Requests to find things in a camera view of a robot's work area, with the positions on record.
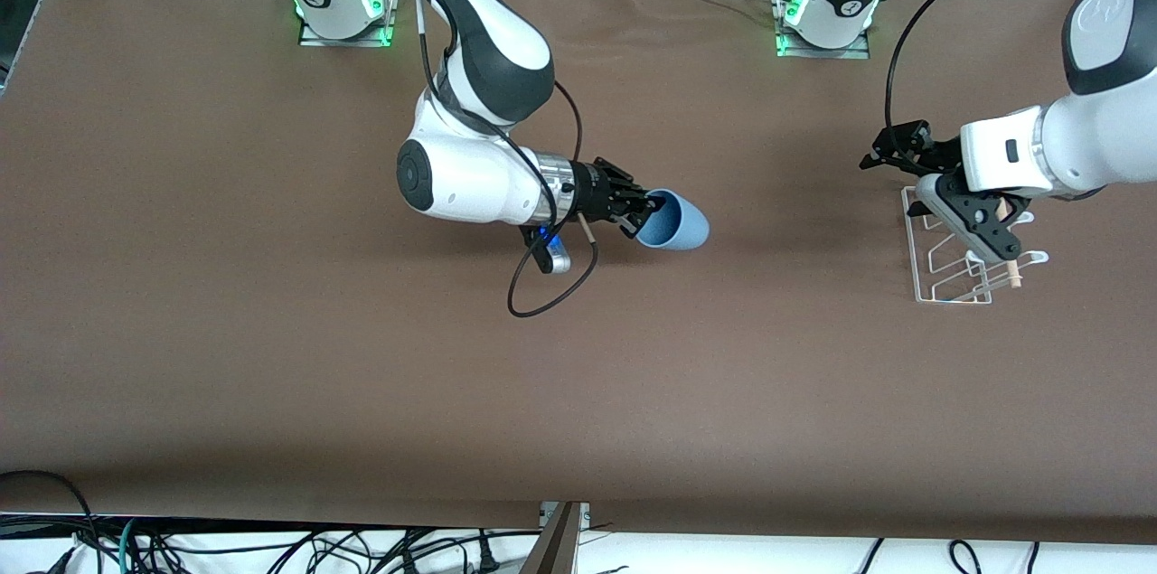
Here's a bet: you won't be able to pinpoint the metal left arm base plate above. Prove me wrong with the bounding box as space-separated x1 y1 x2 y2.
774 0 872 61

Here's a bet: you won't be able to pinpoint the brown support beam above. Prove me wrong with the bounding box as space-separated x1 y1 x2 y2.
520 502 585 574

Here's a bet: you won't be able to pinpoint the white wire cup rack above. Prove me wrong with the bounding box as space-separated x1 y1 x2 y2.
904 185 1050 306

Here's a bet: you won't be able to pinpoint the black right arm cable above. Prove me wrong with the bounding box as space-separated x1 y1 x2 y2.
387 0 600 319

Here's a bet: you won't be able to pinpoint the blue plastic cup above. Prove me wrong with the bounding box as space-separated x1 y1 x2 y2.
635 188 711 252

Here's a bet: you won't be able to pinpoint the thick black floor cable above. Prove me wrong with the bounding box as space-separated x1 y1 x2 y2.
0 469 105 574

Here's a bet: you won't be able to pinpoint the wooden rack dowel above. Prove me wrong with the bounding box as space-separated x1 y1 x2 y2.
994 194 1024 289

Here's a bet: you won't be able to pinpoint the brown table cover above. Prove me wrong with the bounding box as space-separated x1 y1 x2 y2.
0 0 1157 546

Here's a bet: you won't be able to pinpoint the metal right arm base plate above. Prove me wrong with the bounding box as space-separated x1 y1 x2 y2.
298 0 399 49

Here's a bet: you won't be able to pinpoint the tangled black floor cables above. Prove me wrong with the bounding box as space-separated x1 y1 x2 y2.
136 527 543 574

